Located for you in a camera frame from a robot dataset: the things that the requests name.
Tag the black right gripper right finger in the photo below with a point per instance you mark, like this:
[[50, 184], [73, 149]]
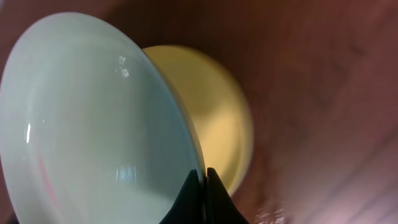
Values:
[[220, 208]]

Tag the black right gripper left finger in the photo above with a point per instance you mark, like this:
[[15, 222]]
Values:
[[187, 207]]

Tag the yellow plate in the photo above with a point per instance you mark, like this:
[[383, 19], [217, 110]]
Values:
[[216, 107]]

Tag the mint plate with long stain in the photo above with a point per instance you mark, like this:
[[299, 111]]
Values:
[[90, 130]]

